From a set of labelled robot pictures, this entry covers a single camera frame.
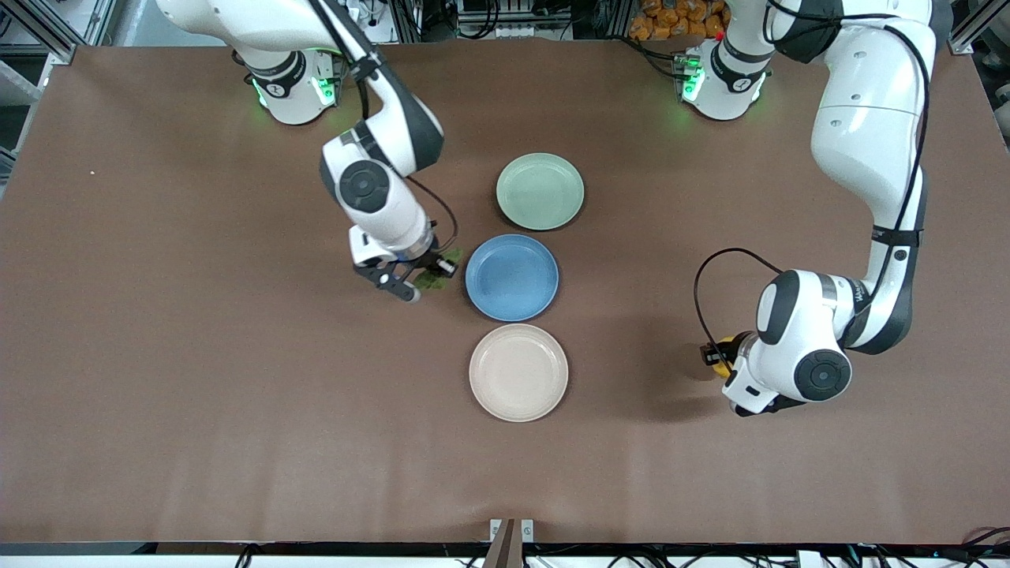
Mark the bag of orange items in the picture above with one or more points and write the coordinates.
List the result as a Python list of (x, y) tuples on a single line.
[(678, 20)]

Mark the metal table edge bracket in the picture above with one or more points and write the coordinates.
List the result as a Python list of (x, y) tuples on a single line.
[(511, 544)]

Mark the blue plate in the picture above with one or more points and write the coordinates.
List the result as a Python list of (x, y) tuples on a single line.
[(511, 278)]

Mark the aluminium frame post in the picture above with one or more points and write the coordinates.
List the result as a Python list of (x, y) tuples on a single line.
[(47, 31), (978, 28)]

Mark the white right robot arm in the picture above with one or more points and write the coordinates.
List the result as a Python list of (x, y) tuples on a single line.
[(394, 213)]

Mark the green lettuce leaf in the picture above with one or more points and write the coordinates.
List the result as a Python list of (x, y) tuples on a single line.
[(431, 282)]

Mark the yellow lemon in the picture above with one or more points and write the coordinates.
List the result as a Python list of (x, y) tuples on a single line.
[(731, 360)]

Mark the beige plate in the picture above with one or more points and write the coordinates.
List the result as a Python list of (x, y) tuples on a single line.
[(518, 372)]

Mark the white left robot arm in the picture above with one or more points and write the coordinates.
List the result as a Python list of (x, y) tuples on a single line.
[(868, 134)]

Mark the light green plate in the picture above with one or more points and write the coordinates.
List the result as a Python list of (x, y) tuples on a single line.
[(540, 192)]

